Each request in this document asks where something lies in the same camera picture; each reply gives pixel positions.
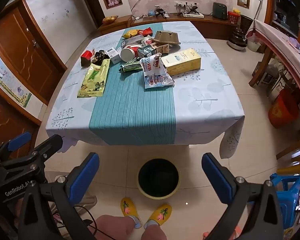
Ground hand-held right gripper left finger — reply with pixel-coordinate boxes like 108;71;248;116
17;152;100;240

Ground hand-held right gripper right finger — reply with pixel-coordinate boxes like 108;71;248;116
201;152;283;240

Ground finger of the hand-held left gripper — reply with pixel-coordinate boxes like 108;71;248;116
0;131;32;161
0;134;63;178

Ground round black trash bin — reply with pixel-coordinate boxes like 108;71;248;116
137;158;180;200

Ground small red box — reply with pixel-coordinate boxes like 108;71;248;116
80;50;94;67

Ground black gold wrapper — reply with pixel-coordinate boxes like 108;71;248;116
91;51;108;64

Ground yellow snack packet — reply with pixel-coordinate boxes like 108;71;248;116
122;29;138;38

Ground red snack packet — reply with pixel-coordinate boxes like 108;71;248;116
136;28;153;37

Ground wooden door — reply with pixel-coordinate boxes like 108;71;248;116
0;90;40;160
0;0;68;105

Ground yellow embroidered slipper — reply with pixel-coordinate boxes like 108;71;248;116
144;203;172;229
120;197;142;228

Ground person's left leg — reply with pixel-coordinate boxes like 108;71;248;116
94;214;135;240

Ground person's leg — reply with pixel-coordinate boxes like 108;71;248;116
94;214;135;240
141;224;168;240

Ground blue plastic stool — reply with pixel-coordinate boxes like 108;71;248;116
269;172;300;230

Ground green snack bag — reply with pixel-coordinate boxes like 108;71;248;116
77;59;110;98

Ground person's right leg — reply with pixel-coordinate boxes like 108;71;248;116
141;224;168;240

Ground light blue teal printed tablecloth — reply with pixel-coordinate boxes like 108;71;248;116
45;21;245;159

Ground orange red bucket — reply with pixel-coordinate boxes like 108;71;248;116
268;89;300;128

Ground small white box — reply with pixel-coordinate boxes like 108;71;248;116
105;47;122;64

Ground green tube wrapper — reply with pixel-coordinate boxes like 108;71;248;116
119;61;145;72

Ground white blue plastic bag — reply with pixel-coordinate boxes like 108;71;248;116
139;53;175;89

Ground red white paper cup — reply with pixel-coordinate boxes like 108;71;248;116
120;44;142;62

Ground yellow cardboard box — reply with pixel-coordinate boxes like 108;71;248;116
161;48;202;76

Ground dark green box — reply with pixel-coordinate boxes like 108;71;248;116
137;45;158;58

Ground small wooden drawer cabinet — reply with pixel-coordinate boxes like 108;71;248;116
98;15;133;36

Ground white bucket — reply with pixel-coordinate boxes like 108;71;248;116
247;40;262;53

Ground yellow fruit basket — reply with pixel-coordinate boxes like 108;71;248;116
102;15;119;25

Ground small brown box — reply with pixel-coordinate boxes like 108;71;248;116
155;44;170;55

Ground black electric pressure cooker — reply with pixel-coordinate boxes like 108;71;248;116
227;27;248;51

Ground brown cardboard tray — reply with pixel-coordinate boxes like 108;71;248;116
151;31;181;45

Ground long wooden television cabinet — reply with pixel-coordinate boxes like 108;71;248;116
130;12;240;40

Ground pink floral tablecloth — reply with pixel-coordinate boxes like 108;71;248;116
249;19;300;90

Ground red basket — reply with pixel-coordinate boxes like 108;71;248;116
227;11;241;24

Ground white set-top box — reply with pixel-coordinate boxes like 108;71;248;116
184;12;205;19

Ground dark green appliance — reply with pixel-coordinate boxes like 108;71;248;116
212;2;227;20

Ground children's wall poster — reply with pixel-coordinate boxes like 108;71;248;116
0;47;32;108

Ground wall power outlets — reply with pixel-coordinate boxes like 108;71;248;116
174;1;198;7

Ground mop handle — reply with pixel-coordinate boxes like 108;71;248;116
252;0;265;22

